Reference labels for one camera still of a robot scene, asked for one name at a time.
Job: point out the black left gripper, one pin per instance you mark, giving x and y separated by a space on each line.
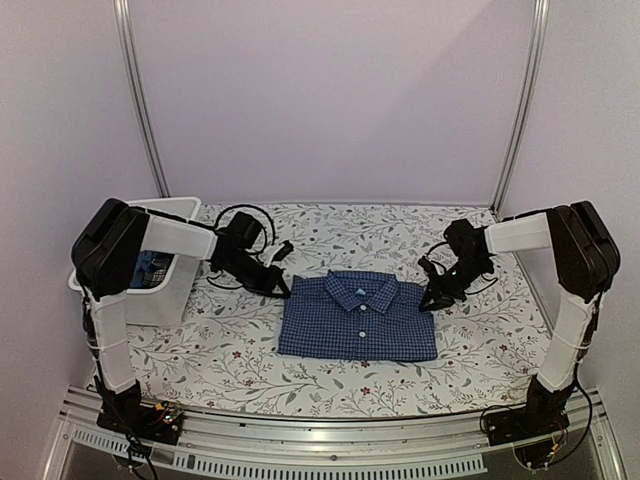
266 286

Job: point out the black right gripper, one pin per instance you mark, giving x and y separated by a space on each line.
435 286

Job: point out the blue plaid button shirt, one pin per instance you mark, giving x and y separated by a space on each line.
356 316

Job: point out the teal blue garment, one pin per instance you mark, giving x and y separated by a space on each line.
144 270

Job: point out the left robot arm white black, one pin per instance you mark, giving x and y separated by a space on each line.
116 381

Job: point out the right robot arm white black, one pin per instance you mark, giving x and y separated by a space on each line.
586 262

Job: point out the white plastic laundry bin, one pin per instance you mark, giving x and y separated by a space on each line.
160 295

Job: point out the black white plaid garment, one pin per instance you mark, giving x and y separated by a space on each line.
162 264

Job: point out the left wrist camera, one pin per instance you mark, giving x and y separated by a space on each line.
239 232

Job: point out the aluminium front rail base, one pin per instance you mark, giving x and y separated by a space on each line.
230 445

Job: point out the right aluminium frame post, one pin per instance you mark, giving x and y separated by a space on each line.
527 91

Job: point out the aluminium frame post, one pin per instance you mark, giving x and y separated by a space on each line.
125 30
527 91

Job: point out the left aluminium frame post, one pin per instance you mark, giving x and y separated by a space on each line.
125 30

